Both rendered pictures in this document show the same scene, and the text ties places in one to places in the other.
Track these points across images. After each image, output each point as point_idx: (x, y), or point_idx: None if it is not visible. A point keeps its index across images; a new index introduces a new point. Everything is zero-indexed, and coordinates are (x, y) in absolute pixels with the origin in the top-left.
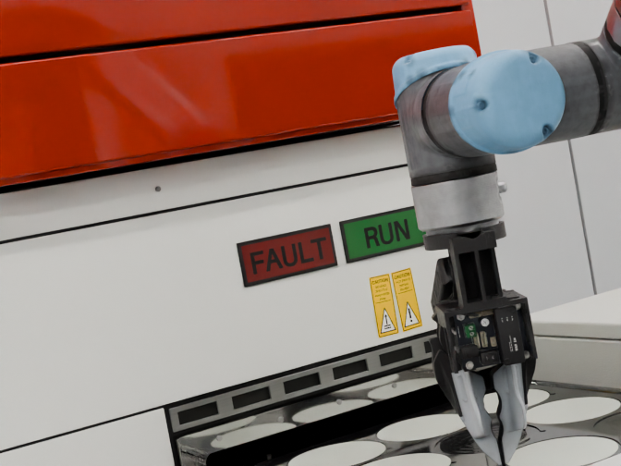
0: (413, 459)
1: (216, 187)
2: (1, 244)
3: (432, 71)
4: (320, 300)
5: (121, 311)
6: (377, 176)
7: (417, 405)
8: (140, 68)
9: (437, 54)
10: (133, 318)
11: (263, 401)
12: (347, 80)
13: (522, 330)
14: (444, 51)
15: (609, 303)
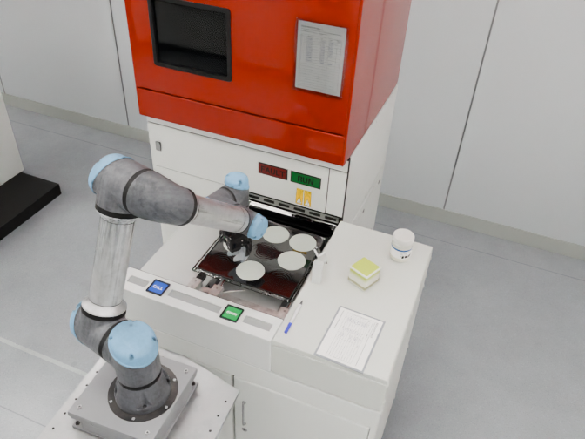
0: None
1: (256, 145)
2: (199, 135)
3: (225, 184)
4: (279, 185)
5: (225, 162)
6: (307, 164)
7: None
8: (229, 115)
9: (226, 181)
10: (227, 165)
11: (257, 199)
12: (291, 141)
13: (234, 245)
14: (228, 181)
15: (359, 239)
